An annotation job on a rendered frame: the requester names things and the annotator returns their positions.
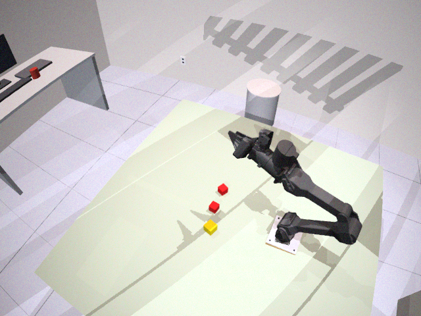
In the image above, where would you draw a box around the red cube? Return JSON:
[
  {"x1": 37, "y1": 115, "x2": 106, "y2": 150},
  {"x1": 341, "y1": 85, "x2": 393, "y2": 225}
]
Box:
[
  {"x1": 209, "y1": 201, "x2": 220, "y2": 213},
  {"x1": 218, "y1": 184, "x2": 228, "y2": 196}
]

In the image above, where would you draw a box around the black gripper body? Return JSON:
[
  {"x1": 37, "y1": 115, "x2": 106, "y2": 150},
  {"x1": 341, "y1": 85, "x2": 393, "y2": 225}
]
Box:
[{"x1": 233, "y1": 138, "x2": 274, "y2": 169}]

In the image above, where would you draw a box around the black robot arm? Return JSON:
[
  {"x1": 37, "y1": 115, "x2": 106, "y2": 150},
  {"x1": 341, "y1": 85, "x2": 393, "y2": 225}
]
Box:
[{"x1": 253, "y1": 128, "x2": 362, "y2": 246}]

